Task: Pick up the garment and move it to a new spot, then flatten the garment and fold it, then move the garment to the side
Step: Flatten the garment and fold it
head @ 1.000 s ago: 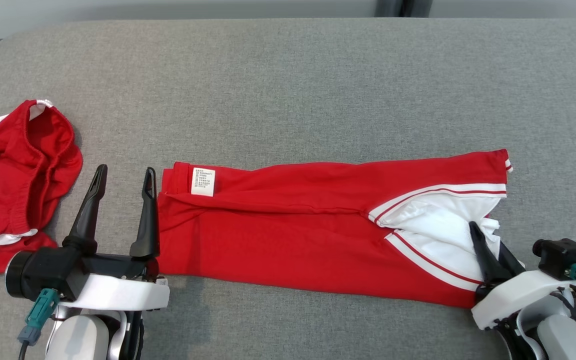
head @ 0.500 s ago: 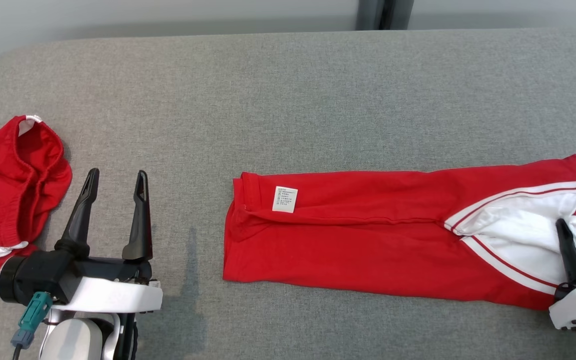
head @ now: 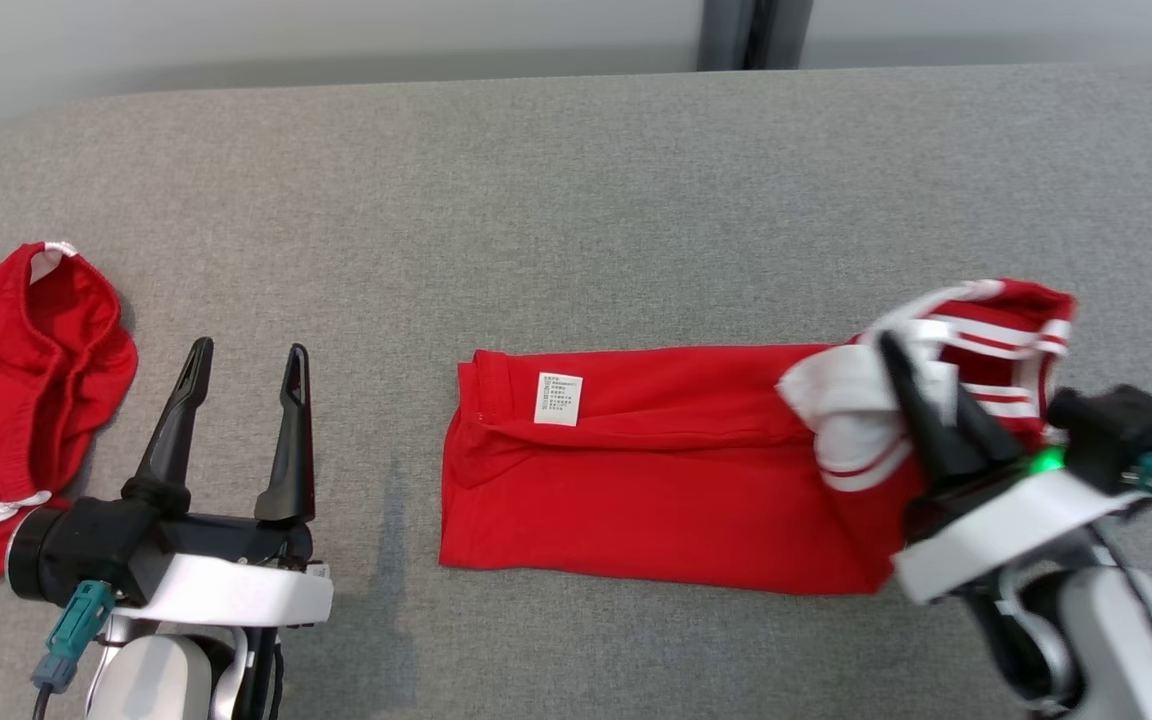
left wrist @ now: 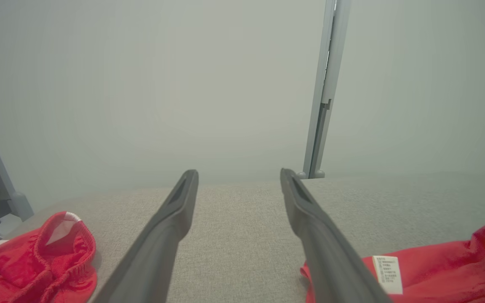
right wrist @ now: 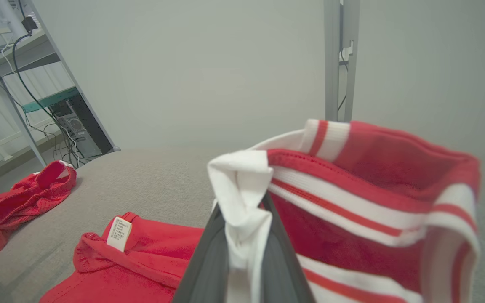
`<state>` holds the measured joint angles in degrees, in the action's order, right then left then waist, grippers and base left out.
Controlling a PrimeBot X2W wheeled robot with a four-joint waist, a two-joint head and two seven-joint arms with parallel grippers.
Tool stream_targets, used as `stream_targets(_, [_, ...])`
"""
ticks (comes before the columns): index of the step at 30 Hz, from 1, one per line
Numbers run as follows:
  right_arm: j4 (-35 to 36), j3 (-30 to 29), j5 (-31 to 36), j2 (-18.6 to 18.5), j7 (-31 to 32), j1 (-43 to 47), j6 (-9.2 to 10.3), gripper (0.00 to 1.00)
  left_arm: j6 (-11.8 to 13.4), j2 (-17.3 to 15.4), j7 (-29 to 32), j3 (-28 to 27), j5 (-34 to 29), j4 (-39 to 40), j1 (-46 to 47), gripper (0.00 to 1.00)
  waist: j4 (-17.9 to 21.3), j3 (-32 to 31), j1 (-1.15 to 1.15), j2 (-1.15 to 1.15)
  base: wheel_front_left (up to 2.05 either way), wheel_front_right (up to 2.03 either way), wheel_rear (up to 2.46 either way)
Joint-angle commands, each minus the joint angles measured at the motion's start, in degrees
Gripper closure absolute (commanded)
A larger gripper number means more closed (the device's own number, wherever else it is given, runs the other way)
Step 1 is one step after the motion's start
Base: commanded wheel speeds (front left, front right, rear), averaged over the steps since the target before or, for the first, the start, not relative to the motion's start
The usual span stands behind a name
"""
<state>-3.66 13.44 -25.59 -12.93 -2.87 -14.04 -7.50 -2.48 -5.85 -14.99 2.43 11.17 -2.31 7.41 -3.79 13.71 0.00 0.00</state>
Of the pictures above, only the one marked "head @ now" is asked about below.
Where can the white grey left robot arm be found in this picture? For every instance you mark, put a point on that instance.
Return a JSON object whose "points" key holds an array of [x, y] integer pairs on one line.
{"points": [[151, 680]]}

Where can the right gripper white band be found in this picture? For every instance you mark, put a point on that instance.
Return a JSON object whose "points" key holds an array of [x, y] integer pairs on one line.
{"points": [[996, 530]]}

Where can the red jersey shirt white collar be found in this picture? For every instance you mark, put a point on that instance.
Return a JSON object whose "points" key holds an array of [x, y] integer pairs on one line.
{"points": [[656, 480]]}

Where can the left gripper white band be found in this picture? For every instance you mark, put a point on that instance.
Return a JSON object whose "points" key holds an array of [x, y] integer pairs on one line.
{"points": [[236, 595]]}

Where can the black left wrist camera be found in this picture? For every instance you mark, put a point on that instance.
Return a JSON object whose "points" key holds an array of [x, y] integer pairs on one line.
{"points": [[86, 550]]}

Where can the red shorts white stripes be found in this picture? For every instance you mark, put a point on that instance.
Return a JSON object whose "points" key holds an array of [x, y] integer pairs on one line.
{"points": [[6, 380]]}

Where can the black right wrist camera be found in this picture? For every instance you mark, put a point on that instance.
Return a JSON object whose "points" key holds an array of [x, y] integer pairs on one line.
{"points": [[1116, 430]]}

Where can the grey metal post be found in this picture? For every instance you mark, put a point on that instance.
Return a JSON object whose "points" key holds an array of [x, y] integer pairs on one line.
{"points": [[726, 30]]}

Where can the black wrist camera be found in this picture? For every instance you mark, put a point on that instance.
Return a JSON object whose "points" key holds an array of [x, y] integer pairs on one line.
{"points": [[1116, 430], [86, 550]]}

